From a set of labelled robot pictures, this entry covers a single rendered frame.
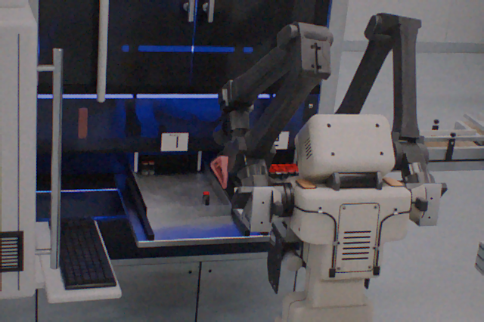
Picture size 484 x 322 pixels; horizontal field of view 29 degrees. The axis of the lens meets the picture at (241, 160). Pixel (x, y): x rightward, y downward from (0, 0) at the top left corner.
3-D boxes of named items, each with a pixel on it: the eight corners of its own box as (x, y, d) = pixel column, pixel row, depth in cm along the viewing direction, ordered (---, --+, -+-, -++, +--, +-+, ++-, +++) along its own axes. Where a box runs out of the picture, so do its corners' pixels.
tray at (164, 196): (128, 173, 307) (128, 163, 306) (205, 171, 314) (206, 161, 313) (146, 218, 277) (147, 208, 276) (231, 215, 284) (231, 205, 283)
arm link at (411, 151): (409, 168, 237) (426, 169, 239) (401, 134, 242) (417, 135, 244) (390, 184, 244) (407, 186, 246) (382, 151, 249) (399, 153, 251)
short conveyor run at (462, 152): (314, 177, 328) (320, 135, 322) (300, 159, 342) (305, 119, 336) (486, 171, 347) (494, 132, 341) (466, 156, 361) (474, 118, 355)
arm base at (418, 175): (405, 188, 232) (448, 187, 235) (398, 160, 236) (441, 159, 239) (393, 205, 239) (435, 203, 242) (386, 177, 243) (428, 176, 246)
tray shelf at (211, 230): (113, 178, 306) (113, 173, 306) (312, 173, 326) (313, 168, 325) (138, 247, 264) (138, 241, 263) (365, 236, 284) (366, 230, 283)
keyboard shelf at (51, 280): (4, 230, 284) (4, 222, 283) (95, 225, 292) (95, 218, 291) (17, 308, 244) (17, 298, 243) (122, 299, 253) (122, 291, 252)
